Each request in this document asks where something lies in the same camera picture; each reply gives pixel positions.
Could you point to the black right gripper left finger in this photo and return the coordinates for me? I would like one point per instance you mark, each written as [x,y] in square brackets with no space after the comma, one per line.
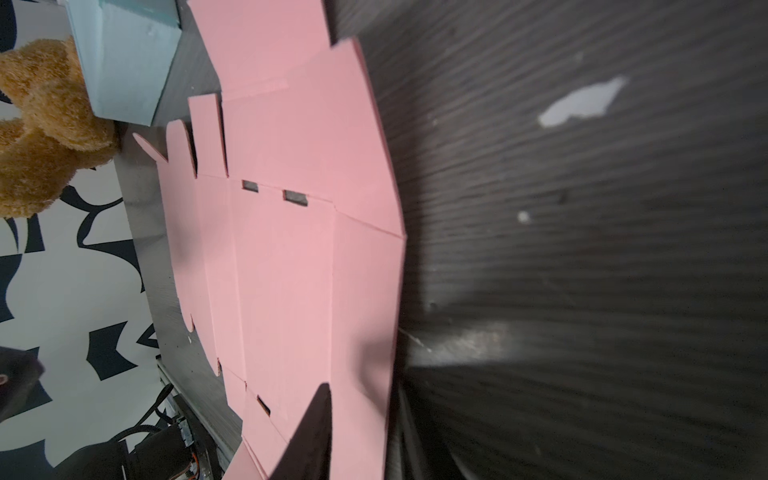
[308,454]

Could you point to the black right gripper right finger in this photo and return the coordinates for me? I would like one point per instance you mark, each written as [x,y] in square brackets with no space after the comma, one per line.
[424,453]

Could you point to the pink paper boxes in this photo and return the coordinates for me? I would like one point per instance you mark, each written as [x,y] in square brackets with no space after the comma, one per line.
[286,232]

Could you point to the light blue paper box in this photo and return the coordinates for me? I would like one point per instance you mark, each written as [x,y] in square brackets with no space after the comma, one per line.
[125,49]

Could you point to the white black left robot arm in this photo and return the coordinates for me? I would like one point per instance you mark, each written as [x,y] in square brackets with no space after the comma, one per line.
[158,446]

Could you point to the brown teddy bear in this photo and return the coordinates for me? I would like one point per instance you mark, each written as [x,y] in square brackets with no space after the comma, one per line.
[57,133]

